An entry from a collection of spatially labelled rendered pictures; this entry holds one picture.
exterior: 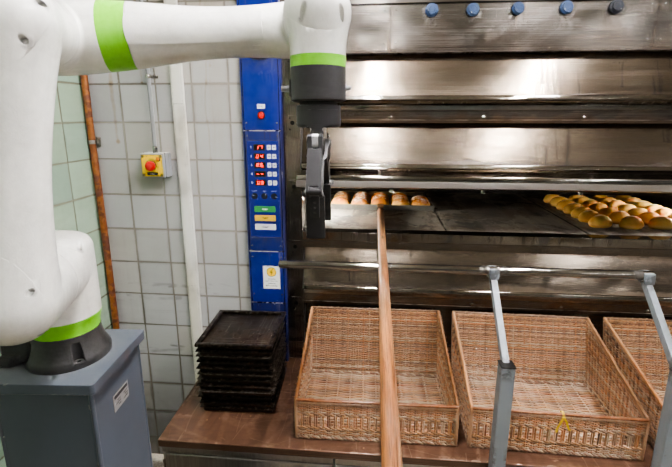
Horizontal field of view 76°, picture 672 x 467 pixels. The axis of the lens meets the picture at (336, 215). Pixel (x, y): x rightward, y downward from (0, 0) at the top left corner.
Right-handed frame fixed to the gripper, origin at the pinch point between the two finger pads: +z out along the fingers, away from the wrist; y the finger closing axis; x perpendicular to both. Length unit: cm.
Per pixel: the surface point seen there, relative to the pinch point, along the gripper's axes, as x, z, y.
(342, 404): 2, 74, -54
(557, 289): 88, 50, -98
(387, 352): 12.8, 27.5, -4.6
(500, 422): 49, 70, -42
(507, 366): 50, 52, -42
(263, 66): -31, -39, -99
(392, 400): 12.7, 28.1, 10.0
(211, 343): -46, 60, -65
